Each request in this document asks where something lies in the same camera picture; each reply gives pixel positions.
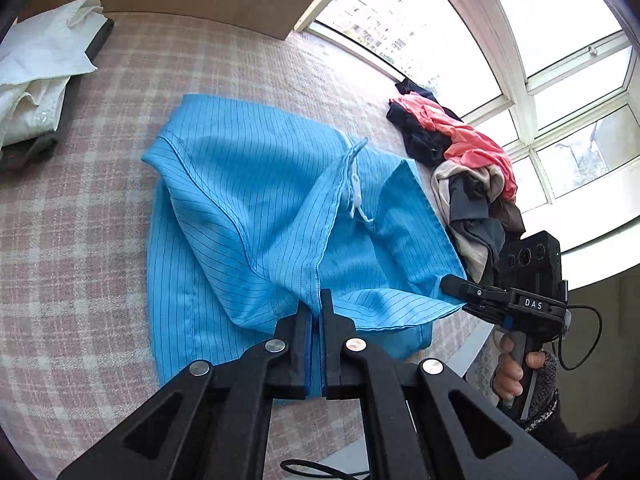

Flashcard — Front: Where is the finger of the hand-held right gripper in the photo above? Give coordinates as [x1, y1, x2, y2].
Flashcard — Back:
[462, 304, 507, 327]
[440, 274, 509, 307]

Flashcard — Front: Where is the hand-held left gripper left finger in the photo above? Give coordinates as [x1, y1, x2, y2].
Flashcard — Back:
[57, 300, 313, 480]

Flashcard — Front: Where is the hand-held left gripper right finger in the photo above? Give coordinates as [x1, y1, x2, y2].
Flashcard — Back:
[320, 289, 576, 480]

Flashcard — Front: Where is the blue striped jacket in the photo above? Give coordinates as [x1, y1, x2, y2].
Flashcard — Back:
[141, 94, 468, 401]

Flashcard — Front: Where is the person's right forearm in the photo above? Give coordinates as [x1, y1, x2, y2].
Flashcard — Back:
[520, 352, 640, 480]

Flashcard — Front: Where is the person's right hand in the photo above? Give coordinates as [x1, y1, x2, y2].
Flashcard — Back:
[492, 332, 549, 401]

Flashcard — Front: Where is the beige knit sweater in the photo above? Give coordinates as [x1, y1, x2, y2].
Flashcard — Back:
[431, 160, 506, 283]

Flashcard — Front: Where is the dark grey crumpled garment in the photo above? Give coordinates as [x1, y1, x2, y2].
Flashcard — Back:
[450, 175, 506, 261]

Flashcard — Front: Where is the pink garment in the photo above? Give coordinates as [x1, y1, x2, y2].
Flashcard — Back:
[395, 94, 518, 201]

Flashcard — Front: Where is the dark grey folded garment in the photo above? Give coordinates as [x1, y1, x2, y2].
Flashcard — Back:
[0, 19, 115, 171]

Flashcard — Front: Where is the white folded shirt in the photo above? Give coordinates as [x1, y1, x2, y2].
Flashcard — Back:
[0, 0, 108, 146]

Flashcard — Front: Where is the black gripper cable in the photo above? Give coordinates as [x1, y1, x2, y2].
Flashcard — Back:
[560, 304, 606, 372]
[280, 460, 371, 480]

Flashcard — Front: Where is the white window frame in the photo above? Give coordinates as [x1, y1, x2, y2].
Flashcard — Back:
[295, 0, 640, 291]

